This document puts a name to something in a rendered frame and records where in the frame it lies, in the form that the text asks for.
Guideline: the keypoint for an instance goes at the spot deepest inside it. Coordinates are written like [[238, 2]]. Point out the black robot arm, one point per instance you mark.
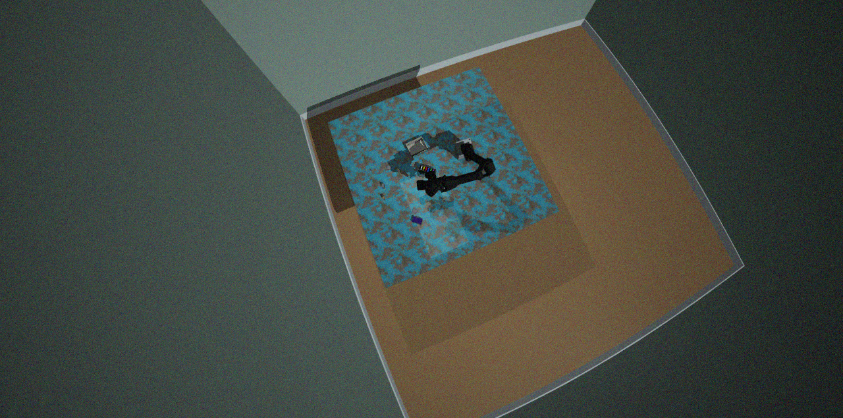
[[450, 182]]

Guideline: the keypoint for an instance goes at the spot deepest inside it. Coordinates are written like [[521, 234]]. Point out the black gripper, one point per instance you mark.
[[423, 184]]

